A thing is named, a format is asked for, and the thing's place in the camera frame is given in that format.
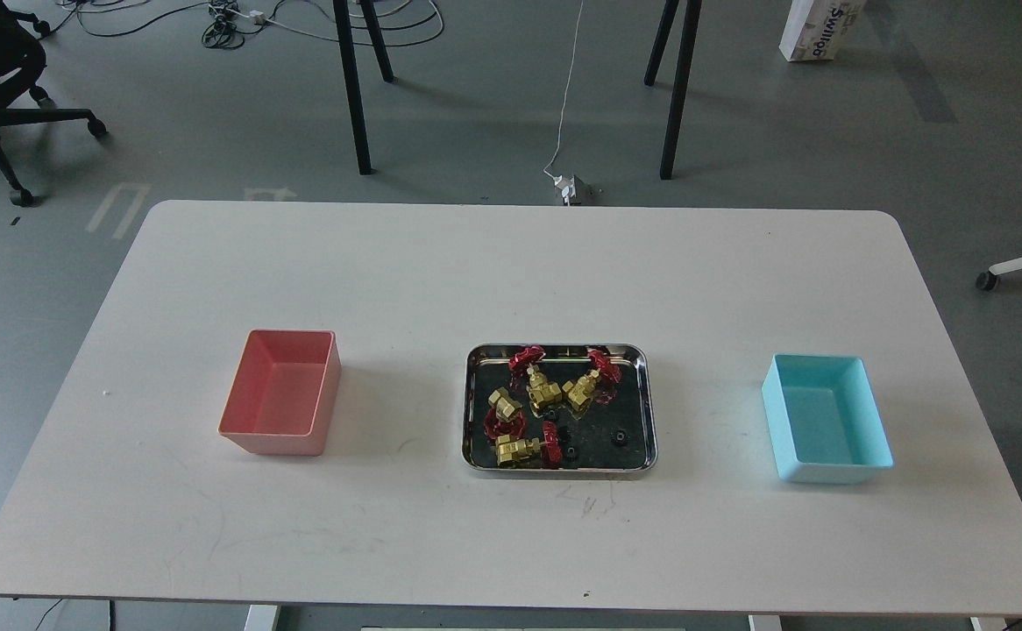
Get white cardboard box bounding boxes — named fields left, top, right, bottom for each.
left=779, top=1, right=865, bottom=61

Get metal tray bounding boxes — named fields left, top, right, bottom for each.
left=460, top=344, right=656, bottom=477

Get white chair base leg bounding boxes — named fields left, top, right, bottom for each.
left=975, top=257, right=1022, bottom=292

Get pink plastic box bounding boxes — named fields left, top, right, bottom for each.
left=218, top=329, right=343, bottom=457

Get black table leg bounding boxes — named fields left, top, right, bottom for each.
left=642, top=0, right=680, bottom=87
left=659, top=1, right=703, bottom=181
left=359, top=0, right=394, bottom=83
left=332, top=0, right=374, bottom=175

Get light blue plastic box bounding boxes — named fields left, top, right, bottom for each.
left=761, top=354, right=895, bottom=485

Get tangled floor cables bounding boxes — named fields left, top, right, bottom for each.
left=55, top=0, right=444, bottom=50

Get white power adapter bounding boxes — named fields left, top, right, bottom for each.
left=552, top=175, right=595, bottom=207

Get white cable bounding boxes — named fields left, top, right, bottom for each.
left=543, top=0, right=586, bottom=181

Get brass valve red handle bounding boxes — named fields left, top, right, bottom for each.
left=560, top=348, right=621, bottom=413
left=495, top=420, right=564, bottom=470
left=508, top=346, right=564, bottom=416
left=482, top=387, right=527, bottom=443

